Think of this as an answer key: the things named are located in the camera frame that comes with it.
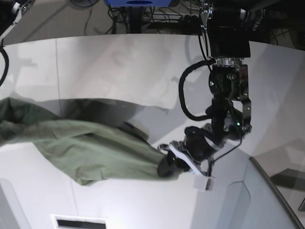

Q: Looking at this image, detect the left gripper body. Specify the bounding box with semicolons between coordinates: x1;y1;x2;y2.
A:
158;126;225;177

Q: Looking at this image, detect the green t-shirt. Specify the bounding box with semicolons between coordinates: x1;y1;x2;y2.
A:
0;97;181;186

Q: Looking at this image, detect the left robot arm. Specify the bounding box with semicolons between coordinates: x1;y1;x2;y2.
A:
157;0;260;177

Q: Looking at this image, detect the blue box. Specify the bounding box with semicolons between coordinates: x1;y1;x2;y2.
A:
106;0;171;7

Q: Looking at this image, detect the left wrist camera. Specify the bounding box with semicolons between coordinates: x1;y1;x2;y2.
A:
193;176;214;192

